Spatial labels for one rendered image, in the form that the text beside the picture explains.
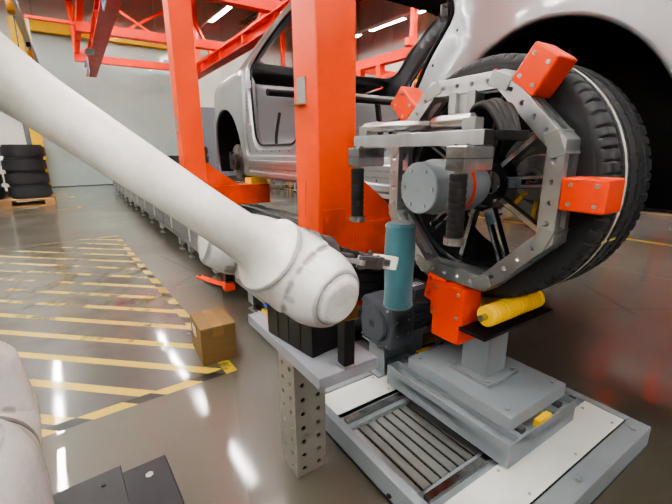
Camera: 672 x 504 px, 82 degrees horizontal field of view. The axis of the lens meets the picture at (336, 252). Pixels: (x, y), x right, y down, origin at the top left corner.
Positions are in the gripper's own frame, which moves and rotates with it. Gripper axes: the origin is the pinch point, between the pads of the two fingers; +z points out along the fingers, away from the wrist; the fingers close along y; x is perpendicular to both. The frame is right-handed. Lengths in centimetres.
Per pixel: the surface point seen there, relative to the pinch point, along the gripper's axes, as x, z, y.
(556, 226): -15.2, 26.1, -23.0
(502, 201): -20.8, 36.3, -4.0
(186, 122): -54, 26, 243
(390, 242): -3.7, 18.5, 16.3
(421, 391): 44, 47, 14
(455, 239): -8.0, 5.4, -12.7
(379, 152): -27.2, 10.1, 19.7
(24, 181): 40, -54, 839
